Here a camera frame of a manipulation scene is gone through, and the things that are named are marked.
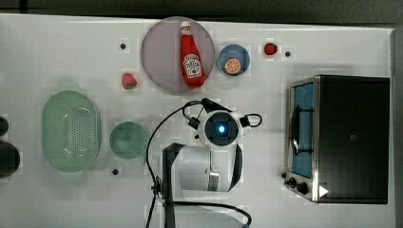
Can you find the blue bowl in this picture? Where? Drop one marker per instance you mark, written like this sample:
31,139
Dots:
234,52

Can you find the green perforated colander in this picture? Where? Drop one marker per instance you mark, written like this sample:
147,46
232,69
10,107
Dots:
71,131

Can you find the green mug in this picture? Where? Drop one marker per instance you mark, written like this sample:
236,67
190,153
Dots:
128,140

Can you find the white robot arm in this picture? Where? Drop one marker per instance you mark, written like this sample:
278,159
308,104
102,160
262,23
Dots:
215,165

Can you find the red plush ketchup bottle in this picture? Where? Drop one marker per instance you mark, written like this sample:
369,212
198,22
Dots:
191,61

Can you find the black round object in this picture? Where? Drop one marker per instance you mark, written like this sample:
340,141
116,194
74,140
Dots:
9,159

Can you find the plush orange slice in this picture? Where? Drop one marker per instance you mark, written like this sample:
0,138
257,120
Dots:
232,67

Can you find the red plush strawberry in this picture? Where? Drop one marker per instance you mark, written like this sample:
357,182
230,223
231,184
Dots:
270,49

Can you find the silver toaster oven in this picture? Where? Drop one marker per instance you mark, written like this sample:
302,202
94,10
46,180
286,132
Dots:
338,139

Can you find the plush strawberry green leaves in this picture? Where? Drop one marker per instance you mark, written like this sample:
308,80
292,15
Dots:
128,81

